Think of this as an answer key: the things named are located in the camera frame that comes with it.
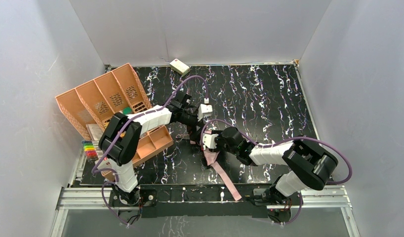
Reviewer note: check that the white small box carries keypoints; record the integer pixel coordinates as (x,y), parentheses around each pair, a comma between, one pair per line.
(179,67)

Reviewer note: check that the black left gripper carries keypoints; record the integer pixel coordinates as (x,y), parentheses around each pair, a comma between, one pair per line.
(192,127)

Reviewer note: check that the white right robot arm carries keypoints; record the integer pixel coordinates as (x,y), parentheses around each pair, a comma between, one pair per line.
(310,164)

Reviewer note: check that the aluminium frame rail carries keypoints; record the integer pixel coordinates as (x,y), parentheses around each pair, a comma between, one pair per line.
(83,208)

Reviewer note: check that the black and pink folding umbrella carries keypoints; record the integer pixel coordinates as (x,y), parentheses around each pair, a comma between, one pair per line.
(211,160)

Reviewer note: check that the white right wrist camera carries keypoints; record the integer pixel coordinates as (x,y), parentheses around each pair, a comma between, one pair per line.
(209,140)

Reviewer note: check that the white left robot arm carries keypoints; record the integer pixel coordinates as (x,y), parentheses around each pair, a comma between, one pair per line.
(119,141)

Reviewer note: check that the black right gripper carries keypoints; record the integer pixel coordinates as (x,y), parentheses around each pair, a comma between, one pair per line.
(208,154)

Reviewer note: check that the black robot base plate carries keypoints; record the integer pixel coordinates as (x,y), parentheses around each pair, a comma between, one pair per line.
(206,200)

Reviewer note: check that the orange plastic desk organizer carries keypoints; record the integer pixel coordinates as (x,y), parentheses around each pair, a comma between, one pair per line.
(96,101)

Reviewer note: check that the white paper pad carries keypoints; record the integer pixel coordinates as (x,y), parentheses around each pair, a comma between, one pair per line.
(94,131)

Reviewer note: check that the colourful marker set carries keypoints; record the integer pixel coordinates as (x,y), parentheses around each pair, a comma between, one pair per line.
(90,151)

